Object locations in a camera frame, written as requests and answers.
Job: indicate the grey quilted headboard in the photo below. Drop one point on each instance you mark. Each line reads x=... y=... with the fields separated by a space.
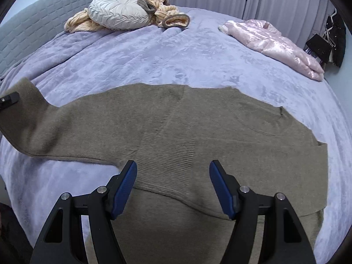
x=38 y=19

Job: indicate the black hanging clothes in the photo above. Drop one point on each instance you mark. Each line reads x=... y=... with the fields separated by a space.
x=331 y=38

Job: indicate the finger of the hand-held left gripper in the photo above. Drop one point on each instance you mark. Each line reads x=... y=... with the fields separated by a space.
x=9 y=99

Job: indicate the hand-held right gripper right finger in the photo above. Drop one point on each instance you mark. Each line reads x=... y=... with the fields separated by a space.
x=220 y=188

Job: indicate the round pleated white cushion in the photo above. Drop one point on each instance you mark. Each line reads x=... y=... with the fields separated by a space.
x=119 y=11

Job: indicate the pink shiny puffer jacket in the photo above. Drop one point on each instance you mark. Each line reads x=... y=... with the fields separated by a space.
x=277 y=44

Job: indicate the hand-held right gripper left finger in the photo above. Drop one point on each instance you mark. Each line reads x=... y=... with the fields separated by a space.
x=125 y=187

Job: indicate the lavender plush blanket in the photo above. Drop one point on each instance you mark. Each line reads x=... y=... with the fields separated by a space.
x=170 y=57

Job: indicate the olive knit sweater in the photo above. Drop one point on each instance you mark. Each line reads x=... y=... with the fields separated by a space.
x=176 y=132

